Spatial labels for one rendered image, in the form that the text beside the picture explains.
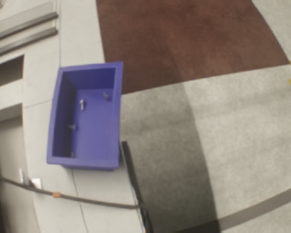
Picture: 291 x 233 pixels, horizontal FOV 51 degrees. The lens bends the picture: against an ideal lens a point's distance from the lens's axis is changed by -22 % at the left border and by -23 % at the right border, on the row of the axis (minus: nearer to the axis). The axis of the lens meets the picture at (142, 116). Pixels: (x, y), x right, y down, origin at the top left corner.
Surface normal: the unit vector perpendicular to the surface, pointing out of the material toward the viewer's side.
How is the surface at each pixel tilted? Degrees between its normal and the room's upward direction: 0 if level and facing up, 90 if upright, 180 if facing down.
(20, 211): 0
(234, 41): 0
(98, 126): 0
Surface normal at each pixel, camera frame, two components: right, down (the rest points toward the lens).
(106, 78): -0.02, 0.84
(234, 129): -0.04, -0.47
